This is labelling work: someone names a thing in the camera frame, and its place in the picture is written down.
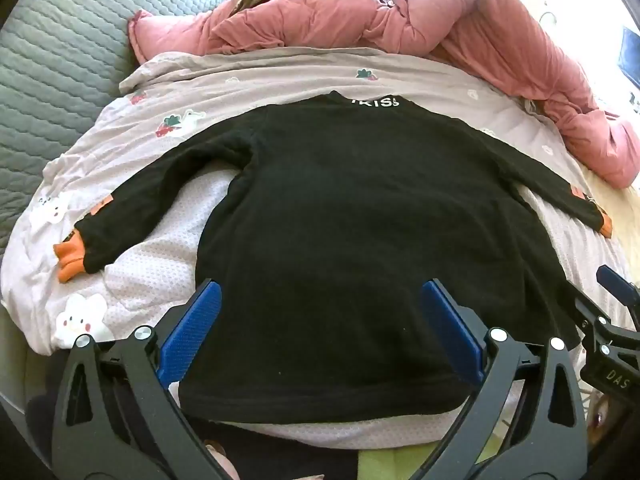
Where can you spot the black sweater with orange cuffs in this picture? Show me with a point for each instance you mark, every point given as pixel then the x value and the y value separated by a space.
pixel 350 210

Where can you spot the yellow-green cloth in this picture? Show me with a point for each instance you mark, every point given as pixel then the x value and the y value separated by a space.
pixel 390 465

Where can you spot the rose pink duvet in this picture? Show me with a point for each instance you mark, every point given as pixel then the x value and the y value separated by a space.
pixel 300 25

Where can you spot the grey quilted headboard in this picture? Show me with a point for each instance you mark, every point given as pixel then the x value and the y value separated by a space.
pixel 60 60

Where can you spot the white round wall fixture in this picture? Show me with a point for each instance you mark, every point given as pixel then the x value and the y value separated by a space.
pixel 547 17

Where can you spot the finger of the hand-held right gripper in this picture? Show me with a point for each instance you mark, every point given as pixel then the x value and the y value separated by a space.
pixel 617 282
pixel 592 315

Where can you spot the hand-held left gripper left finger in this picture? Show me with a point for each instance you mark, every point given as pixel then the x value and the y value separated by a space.
pixel 192 325

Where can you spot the pink printed blanket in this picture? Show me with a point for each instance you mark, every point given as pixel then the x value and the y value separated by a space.
pixel 165 260

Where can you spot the person's left hand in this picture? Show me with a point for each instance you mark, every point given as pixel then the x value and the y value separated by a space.
pixel 220 460

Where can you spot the person's right hand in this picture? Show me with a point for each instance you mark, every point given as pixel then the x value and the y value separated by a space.
pixel 600 420

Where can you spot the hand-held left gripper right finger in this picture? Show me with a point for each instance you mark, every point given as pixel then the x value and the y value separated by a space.
pixel 450 320

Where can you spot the black monitor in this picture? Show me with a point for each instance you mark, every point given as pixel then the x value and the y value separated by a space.
pixel 631 55

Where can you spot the cream bed sheet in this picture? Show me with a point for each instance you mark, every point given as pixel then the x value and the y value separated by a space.
pixel 620 220

